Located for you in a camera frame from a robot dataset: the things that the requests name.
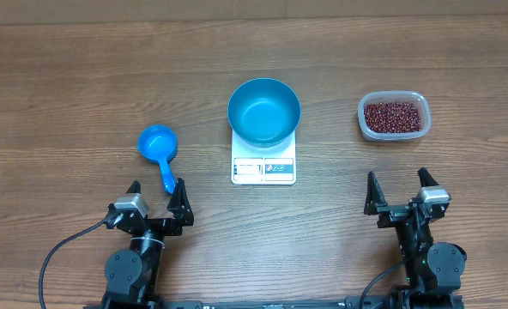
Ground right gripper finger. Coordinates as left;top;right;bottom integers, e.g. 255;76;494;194
417;167;438;187
364;171;387;215

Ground blue plastic measuring scoop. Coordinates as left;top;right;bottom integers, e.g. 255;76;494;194
137;124;178;194

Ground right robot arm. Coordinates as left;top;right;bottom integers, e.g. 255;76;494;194
358;167;467;308

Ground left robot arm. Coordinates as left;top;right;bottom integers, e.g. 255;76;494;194
101;179;194;308

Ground white digital kitchen scale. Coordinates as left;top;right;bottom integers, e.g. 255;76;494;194
231;132;297;185

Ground blue metal bowl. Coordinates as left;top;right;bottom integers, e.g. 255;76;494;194
227;77;302;148

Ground red adzuki beans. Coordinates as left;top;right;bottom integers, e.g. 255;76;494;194
363;101;422;133

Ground clear plastic food container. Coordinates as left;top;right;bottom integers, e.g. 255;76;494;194
358;91;432;142

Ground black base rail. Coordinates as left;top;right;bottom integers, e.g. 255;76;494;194
83;294;465;309

